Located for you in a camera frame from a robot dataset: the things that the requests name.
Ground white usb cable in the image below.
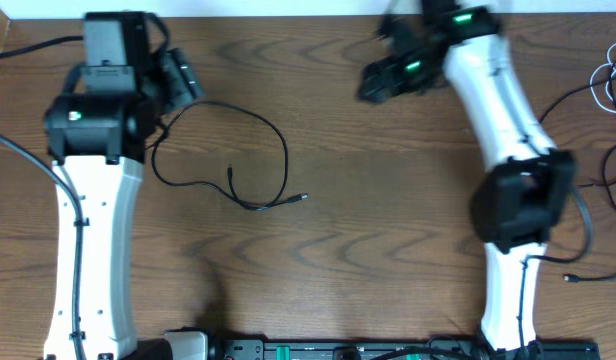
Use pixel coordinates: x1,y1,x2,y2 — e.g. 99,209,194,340
587,39,616,115

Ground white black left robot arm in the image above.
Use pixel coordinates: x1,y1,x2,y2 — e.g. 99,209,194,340
43,12,210,359

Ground long black usb cable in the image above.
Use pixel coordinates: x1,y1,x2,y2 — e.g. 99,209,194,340
537,54,616,284

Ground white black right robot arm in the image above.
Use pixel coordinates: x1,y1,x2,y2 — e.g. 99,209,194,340
357,1,575,359

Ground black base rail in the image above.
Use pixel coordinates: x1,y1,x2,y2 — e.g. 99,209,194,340
207,336,601,360

